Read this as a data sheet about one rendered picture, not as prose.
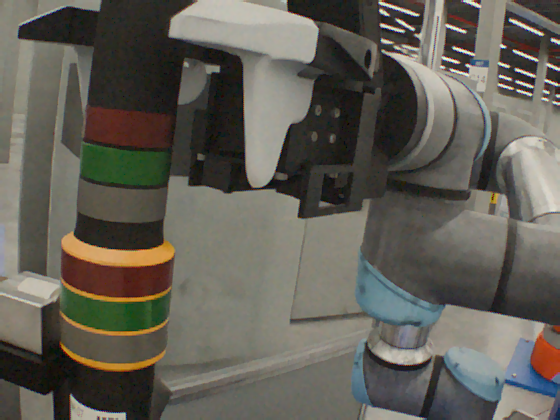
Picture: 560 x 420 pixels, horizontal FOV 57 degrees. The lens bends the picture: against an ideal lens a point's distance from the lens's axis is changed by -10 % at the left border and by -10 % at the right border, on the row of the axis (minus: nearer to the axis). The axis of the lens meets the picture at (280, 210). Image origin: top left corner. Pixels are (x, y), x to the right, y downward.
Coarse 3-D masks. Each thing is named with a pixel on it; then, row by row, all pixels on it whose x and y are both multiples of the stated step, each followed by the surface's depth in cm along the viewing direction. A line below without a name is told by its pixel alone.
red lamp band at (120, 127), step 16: (96, 112) 18; (112, 112) 18; (128, 112) 18; (144, 112) 18; (96, 128) 18; (112, 128) 18; (128, 128) 18; (144, 128) 18; (160, 128) 18; (128, 144) 18; (144, 144) 18; (160, 144) 19
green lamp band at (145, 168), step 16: (80, 160) 19; (96, 160) 18; (112, 160) 18; (128, 160) 18; (144, 160) 18; (160, 160) 19; (96, 176) 18; (112, 176) 18; (128, 176) 18; (144, 176) 18; (160, 176) 19
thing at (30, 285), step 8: (24, 280) 21; (32, 280) 21; (40, 280) 22; (24, 288) 21; (32, 288) 21; (40, 288) 21; (48, 288) 21; (56, 288) 21; (40, 296) 21; (48, 296) 21; (56, 296) 21; (56, 320) 21; (56, 328) 21
